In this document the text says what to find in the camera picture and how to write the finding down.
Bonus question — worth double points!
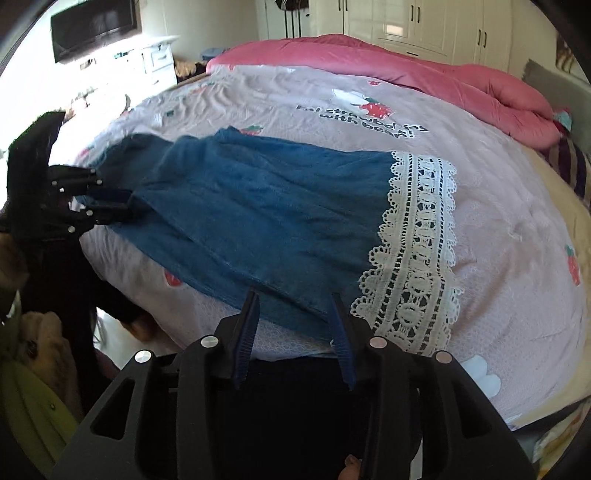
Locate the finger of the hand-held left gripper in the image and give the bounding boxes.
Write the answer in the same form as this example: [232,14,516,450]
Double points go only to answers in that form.
[69,194,134,234]
[48,166,105,195]

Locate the black wall television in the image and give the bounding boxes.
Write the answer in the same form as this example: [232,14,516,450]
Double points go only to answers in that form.
[50,0,141,64]

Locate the cluttered white dresser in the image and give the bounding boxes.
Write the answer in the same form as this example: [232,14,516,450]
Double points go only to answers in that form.
[69,34,180,116]

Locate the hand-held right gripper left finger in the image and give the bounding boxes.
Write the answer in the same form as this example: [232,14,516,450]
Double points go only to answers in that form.
[51,288,260,480]

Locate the grey headboard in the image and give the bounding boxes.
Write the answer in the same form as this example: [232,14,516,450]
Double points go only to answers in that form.
[522,60,591,118]

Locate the striped pillow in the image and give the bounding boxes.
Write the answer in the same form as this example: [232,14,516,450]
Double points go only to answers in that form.
[545,136,591,209]

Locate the white wardrobe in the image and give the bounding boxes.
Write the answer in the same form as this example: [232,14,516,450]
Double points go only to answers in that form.
[256,0,555,77]

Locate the blue pants with lace trim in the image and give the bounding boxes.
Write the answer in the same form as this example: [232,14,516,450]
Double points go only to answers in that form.
[76,127,465,358]

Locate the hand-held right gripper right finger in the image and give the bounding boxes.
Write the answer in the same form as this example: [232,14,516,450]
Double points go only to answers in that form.
[329,293,536,480]

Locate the printed pink bedsheet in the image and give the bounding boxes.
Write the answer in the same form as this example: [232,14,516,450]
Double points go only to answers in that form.
[48,65,589,428]

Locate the pink quilt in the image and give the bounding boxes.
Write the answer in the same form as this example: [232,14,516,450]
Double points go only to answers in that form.
[205,36,565,149]

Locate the person's green jacket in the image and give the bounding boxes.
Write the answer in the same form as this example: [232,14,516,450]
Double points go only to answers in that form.
[0,355,81,467]

